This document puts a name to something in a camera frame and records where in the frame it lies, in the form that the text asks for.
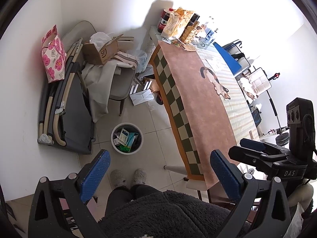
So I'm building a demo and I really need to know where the grey upholstered chair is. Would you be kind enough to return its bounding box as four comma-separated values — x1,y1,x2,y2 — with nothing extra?
60,20,137,117

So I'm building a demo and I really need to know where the brown cardboard box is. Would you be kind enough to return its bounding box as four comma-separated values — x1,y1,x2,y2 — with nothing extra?
82,32,122,65

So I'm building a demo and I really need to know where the black fuzzy jacket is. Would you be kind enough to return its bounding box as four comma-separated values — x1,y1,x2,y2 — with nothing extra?
98,184,230,237

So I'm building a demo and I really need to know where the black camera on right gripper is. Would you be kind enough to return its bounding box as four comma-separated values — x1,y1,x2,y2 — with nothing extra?
286,98,315,163

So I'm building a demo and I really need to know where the teal green snack bag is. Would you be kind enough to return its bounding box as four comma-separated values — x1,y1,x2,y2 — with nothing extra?
119,133,139,153

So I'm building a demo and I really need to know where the orange snack bag on table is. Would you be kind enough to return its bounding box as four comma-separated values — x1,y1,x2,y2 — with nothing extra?
161,7,194,40

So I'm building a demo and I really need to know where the white blue medicine box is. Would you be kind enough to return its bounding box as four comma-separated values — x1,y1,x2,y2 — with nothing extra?
118,128,130,146

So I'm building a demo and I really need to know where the right grey fuzzy slipper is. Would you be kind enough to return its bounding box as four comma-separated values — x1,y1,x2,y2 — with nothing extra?
131,169,147,186

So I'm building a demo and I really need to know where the black red flip flop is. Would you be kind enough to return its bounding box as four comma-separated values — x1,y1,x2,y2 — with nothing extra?
155,92,163,105

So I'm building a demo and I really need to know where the pink floral gift bag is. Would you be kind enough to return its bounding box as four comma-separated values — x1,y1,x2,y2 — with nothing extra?
40,25,67,83

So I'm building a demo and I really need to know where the white round trash bin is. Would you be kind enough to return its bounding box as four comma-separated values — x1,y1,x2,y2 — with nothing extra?
110,123,144,155

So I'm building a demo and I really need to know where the white paper envelope on floor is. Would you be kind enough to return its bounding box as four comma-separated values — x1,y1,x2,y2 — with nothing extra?
130,89,154,106

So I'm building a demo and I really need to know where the pink checkered tablecloth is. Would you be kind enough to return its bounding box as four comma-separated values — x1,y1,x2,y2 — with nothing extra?
150,41,259,190

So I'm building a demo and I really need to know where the dark soy sauce bottle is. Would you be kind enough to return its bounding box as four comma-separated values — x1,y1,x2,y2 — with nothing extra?
158,8,173,33

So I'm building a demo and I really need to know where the left grey fuzzy slipper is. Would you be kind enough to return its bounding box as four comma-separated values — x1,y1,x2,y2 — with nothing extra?
110,170,128,189

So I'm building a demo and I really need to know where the white table leg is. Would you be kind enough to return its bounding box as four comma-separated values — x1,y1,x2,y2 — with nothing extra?
163,165,187,175

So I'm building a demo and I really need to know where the grey folding cot bed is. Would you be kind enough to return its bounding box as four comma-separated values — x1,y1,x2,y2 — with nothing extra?
37,39,95,155

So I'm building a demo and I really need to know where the grey fuzzy slipper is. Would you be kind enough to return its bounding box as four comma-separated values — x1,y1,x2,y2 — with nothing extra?
131,169,147,186
110,170,128,189

